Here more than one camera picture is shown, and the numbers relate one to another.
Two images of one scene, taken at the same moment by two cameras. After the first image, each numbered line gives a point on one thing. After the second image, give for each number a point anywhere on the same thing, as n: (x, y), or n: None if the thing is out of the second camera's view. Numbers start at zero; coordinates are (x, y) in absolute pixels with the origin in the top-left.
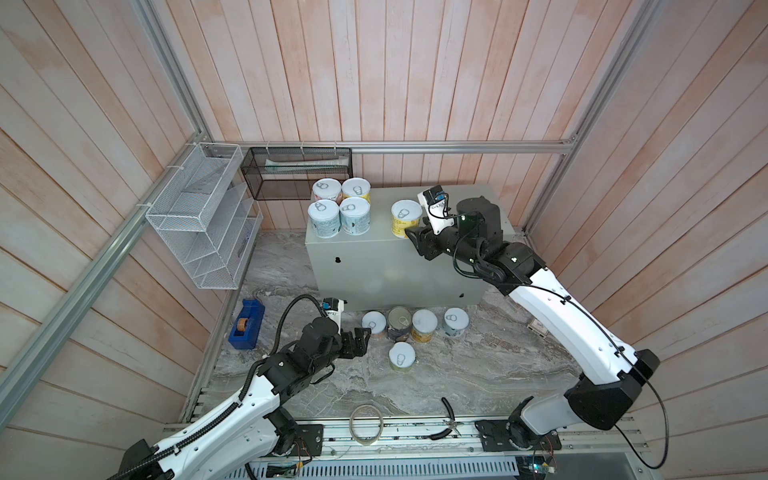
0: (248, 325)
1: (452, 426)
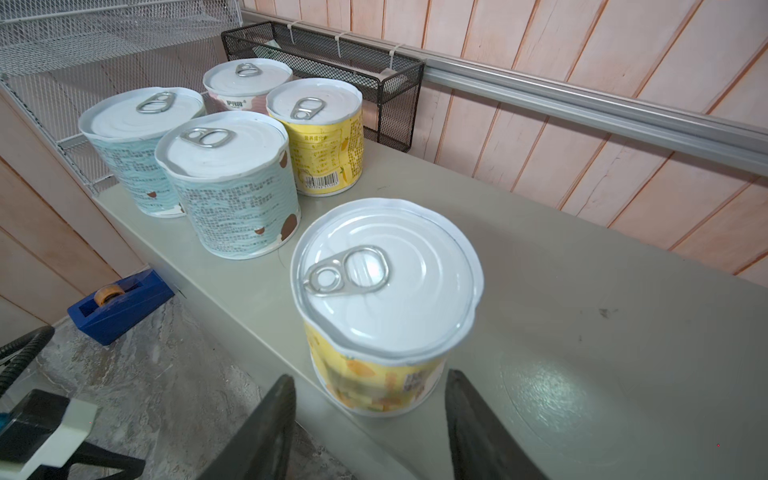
0: (102, 315)
1: None
